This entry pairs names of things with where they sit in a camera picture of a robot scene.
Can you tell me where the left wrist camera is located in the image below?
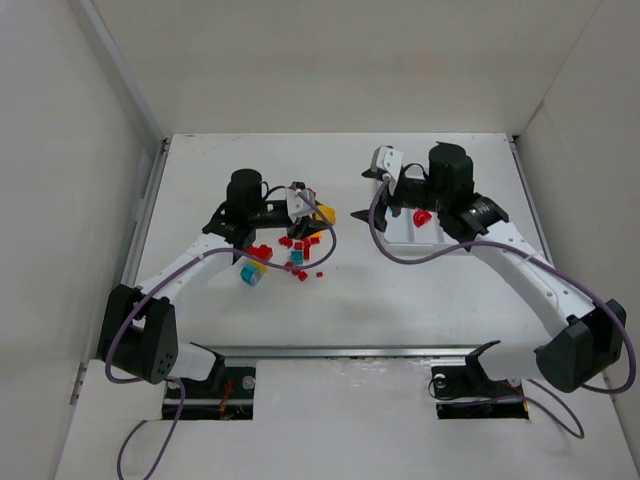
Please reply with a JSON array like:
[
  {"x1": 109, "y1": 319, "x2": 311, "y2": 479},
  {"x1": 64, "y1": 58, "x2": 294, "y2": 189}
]
[{"x1": 285, "y1": 181, "x2": 316, "y2": 222}]

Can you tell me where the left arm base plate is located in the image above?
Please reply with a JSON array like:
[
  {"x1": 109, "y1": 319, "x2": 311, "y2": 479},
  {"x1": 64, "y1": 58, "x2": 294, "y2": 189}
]
[{"x1": 179, "y1": 363, "x2": 257, "y2": 421}]

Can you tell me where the yellow butterfly lego block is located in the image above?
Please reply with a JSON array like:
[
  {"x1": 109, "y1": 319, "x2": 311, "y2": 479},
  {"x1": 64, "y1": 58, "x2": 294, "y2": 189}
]
[{"x1": 318, "y1": 205, "x2": 336, "y2": 225}]

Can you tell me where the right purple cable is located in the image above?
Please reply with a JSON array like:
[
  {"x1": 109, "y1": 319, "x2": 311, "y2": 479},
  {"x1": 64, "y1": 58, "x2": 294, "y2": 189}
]
[{"x1": 368, "y1": 181, "x2": 629, "y2": 440}]

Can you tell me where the purple cable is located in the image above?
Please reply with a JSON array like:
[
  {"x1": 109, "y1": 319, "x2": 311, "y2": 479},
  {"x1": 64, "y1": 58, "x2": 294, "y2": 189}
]
[
  {"x1": 368, "y1": 181, "x2": 629, "y2": 440},
  {"x1": 103, "y1": 189, "x2": 337, "y2": 480}
]

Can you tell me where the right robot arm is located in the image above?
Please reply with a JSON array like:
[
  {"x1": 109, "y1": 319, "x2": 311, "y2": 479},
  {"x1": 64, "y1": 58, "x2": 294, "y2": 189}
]
[{"x1": 353, "y1": 142, "x2": 637, "y2": 395}]

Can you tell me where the red lego brick pair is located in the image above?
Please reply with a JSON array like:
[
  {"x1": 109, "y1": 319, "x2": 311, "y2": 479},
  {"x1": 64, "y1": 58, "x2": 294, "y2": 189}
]
[{"x1": 291, "y1": 270, "x2": 308, "y2": 282}]

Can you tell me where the red arch lego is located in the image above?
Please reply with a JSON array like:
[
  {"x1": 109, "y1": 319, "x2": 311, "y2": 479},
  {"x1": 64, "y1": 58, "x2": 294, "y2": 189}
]
[{"x1": 412, "y1": 210, "x2": 432, "y2": 228}]

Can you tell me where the white divided tray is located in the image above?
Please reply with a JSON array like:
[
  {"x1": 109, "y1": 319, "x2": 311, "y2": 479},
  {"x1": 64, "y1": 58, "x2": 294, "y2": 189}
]
[{"x1": 379, "y1": 169, "x2": 451, "y2": 257}]

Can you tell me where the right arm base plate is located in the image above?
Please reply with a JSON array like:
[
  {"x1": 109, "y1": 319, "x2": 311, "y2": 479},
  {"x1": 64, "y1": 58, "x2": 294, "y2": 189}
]
[{"x1": 428, "y1": 365, "x2": 529, "y2": 420}]

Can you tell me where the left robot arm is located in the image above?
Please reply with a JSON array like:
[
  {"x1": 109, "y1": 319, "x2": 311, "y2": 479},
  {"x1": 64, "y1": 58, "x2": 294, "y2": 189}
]
[{"x1": 98, "y1": 169, "x2": 328, "y2": 393}]

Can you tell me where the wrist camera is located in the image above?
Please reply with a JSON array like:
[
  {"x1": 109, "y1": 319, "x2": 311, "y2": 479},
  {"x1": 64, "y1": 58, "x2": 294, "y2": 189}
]
[
  {"x1": 285, "y1": 181, "x2": 316, "y2": 222},
  {"x1": 370, "y1": 145, "x2": 404, "y2": 195}
]

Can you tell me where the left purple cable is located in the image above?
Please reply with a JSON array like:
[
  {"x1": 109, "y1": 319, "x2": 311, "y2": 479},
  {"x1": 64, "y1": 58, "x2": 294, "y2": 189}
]
[{"x1": 103, "y1": 189, "x2": 337, "y2": 480}]

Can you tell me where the teal yellow lego stack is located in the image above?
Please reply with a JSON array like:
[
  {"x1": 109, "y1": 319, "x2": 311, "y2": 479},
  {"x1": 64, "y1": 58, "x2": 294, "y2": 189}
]
[{"x1": 240, "y1": 260, "x2": 267, "y2": 286}]

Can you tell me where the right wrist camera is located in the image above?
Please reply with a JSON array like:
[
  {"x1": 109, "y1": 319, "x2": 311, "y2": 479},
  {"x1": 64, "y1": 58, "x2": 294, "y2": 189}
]
[{"x1": 370, "y1": 145, "x2": 404, "y2": 195}]

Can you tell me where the red stepped lego block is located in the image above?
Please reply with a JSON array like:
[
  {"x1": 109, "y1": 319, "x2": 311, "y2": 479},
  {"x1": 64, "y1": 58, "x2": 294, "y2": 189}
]
[{"x1": 247, "y1": 244, "x2": 273, "y2": 264}]

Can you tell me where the aluminium rail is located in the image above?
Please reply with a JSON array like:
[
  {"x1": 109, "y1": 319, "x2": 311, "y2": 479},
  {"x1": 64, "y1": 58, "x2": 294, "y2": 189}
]
[{"x1": 210, "y1": 345, "x2": 477, "y2": 359}]

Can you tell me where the small teal lego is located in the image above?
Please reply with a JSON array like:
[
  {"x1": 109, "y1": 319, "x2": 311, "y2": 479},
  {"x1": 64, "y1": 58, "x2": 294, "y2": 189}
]
[{"x1": 290, "y1": 250, "x2": 304, "y2": 265}]

